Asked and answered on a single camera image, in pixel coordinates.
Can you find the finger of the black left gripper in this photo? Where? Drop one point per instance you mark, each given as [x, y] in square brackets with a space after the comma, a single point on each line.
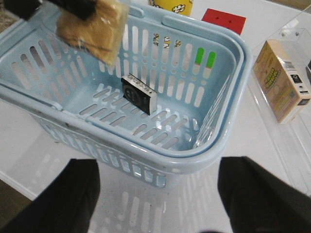
[82, 9]

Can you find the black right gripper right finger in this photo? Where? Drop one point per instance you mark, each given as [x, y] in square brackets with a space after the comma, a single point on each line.
[256, 201]

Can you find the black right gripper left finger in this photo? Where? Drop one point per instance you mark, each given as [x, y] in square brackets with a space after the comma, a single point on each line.
[65, 206]

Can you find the packaged bread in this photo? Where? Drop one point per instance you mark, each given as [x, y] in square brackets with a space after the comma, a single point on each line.
[100, 34]

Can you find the black tissue pack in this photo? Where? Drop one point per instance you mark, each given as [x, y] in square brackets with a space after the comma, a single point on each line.
[308, 71]
[139, 94]

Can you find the light blue plastic basket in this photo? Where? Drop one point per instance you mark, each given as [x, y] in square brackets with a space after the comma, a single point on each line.
[167, 107]

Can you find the beige tissue pack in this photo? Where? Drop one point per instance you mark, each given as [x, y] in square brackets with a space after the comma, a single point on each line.
[280, 81]

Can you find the black tissue pack on shelf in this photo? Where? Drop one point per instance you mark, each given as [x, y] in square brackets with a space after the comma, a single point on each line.
[308, 71]

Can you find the clear acrylic display shelf right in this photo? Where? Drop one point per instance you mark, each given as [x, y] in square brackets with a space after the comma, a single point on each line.
[285, 149]

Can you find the yellow popcorn paper cup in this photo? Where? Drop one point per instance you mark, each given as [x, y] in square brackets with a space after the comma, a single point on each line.
[182, 7]

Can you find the colourful puzzle cube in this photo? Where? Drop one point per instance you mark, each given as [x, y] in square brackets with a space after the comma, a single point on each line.
[227, 20]

